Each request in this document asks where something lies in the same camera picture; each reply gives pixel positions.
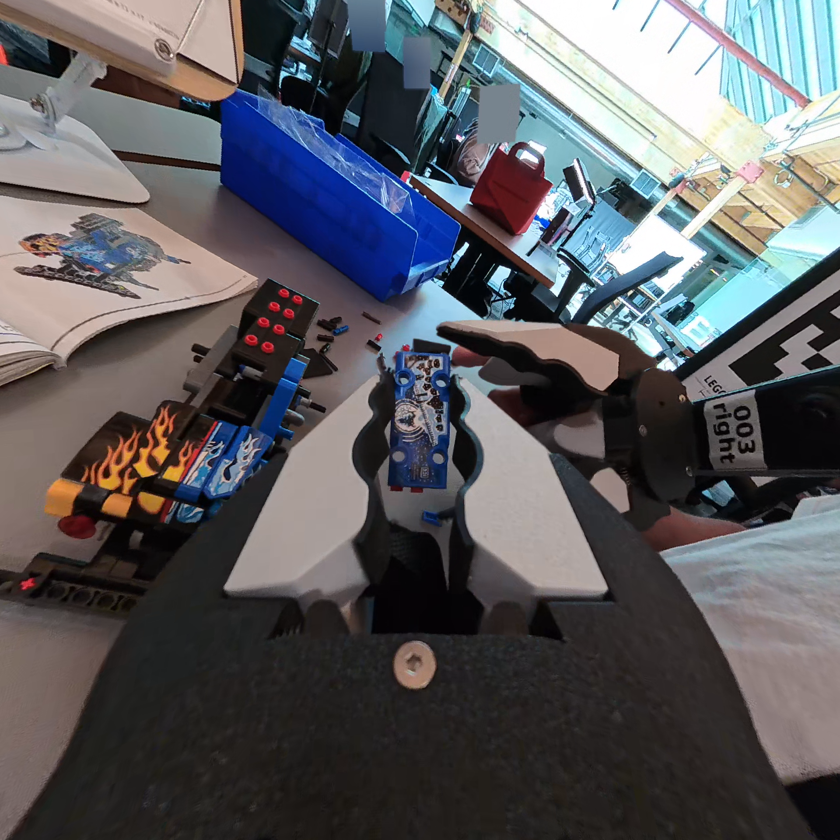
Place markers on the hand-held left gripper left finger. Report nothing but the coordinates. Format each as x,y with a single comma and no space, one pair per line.
302,518

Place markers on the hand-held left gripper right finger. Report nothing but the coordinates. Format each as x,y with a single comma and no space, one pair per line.
531,518

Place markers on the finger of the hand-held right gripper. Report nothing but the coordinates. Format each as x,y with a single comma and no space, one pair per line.
515,375
564,351

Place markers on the blue printed lego panel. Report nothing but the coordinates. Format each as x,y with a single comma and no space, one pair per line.
420,420

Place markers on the lego truck model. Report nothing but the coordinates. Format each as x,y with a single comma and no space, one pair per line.
197,426

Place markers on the person's right forearm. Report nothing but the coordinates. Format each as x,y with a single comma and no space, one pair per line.
689,526

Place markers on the scattered small lego pieces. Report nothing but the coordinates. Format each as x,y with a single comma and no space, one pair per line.
371,328

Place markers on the black flat lego panel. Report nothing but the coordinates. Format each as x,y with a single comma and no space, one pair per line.
318,364

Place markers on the lego instruction booklet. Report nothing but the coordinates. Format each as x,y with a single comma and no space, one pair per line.
98,262

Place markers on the person's right hand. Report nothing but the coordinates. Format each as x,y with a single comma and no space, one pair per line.
505,401

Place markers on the dark blue office chair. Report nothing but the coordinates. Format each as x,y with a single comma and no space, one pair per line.
623,282

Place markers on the wooden office table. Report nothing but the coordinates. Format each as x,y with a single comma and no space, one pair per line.
499,236

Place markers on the black and white tag sign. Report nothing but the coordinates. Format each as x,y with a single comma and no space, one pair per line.
787,328

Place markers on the studio light panel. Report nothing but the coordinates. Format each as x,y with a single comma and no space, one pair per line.
581,182

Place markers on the red tote bag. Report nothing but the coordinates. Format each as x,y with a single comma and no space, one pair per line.
508,190

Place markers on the blue storage bin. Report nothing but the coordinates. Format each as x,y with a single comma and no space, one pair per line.
328,216

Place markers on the clear plastic bag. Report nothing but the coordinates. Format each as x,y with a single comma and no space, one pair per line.
328,144

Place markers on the white monitor stand base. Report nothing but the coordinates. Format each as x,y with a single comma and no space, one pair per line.
59,157

